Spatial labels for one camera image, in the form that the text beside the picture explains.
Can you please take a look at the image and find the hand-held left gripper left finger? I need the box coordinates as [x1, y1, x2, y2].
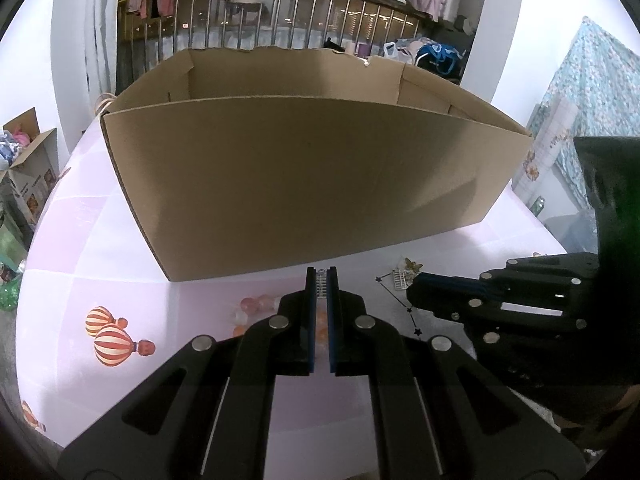
[57, 266, 318, 480]

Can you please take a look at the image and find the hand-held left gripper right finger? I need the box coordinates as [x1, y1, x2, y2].
[327, 266, 586, 480]

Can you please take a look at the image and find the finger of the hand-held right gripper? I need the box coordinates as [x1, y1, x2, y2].
[414, 254, 601, 295]
[406, 285, 592, 333]

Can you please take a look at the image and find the pink bead bracelet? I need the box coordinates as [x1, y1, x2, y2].
[231, 296, 331, 348]

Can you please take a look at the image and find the large brown cardboard box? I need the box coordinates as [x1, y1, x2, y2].
[99, 46, 535, 283]

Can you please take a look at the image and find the blue patterned cloth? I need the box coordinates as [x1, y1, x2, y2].
[527, 16, 640, 221]

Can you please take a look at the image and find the pink printed tablecloth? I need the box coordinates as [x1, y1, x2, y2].
[12, 110, 571, 478]

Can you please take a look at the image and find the blue white bag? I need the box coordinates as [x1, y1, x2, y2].
[415, 42, 468, 76]

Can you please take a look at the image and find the green plastic bottle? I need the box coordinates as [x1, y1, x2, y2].
[0, 280, 22, 312]

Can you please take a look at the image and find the metal balcony railing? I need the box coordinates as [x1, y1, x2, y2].
[120, 0, 426, 81]

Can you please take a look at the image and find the small open cardboard box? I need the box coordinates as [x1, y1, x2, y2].
[0, 107, 58, 226]

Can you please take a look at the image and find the white curtain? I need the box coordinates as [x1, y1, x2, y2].
[82, 0, 121, 96]

